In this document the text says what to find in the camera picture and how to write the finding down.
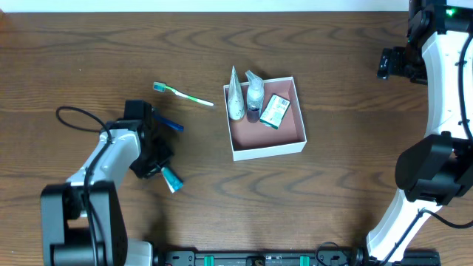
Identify small teal white toothpaste tube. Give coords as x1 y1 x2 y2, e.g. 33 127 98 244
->
161 167 183 193

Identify white squeeze tube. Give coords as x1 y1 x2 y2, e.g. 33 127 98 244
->
227 66 245 120

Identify clear bottle dark blue cap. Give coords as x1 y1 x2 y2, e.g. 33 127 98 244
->
245 70 265 123

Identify green white soap box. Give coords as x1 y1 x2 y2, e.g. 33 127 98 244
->
259 94 290 129

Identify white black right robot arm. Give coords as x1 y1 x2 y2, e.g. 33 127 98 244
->
350 0 472 265

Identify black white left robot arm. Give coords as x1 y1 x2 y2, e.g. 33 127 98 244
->
40 117 172 265

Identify blue disposable razor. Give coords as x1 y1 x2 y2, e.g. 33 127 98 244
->
153 110 184 132

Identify green white toothbrush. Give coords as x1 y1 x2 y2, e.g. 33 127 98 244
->
153 82 214 106

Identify white cardboard box pink interior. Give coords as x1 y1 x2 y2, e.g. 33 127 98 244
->
227 76 307 161

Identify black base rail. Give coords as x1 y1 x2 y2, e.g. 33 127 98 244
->
152 248 441 266

